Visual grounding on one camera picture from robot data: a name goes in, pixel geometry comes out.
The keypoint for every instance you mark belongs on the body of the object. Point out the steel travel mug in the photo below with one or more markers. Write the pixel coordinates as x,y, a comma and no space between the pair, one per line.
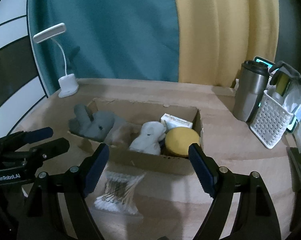
253,79

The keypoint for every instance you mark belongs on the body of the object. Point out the bag of cotton swabs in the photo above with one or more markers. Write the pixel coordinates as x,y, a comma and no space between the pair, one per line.
118,196

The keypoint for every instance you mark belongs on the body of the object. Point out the white socks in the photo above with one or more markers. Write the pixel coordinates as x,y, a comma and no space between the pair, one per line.
147,142

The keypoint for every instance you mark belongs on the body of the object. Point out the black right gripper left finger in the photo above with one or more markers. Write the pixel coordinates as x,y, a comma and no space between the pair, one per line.
43,217

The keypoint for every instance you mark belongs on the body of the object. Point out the grey socks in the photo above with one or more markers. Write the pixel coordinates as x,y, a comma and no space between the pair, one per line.
95,126

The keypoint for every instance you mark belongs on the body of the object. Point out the white desk lamp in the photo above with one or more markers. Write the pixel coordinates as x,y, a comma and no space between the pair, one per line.
68,83

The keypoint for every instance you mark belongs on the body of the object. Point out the yellow curtain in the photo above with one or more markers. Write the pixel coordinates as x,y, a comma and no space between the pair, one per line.
217,36

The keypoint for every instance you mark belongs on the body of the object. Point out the white perforated plastic basket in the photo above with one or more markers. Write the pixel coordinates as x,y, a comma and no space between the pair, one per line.
270,121

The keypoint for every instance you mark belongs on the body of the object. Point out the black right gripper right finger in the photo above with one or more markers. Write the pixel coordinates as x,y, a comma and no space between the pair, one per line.
256,216

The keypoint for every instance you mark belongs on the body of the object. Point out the crumpled clear plastic bag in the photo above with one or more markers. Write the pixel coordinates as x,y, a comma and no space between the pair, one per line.
292,100

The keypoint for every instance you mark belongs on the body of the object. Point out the small white carton box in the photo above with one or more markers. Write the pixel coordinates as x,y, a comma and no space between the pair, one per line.
170,122

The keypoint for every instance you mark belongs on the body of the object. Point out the teal curtain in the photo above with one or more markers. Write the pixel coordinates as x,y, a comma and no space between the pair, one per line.
113,39

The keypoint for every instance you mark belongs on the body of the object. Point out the clear bag of snacks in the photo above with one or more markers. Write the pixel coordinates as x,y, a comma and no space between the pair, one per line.
123,135

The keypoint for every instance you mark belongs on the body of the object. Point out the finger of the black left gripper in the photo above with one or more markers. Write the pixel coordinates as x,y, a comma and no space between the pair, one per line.
38,154
21,138

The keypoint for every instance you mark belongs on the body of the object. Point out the yellow lidded red can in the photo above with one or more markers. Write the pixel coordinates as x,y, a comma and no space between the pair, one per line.
178,140

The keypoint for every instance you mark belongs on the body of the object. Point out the dark grey cloth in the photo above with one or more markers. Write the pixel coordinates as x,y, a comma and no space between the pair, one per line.
282,67

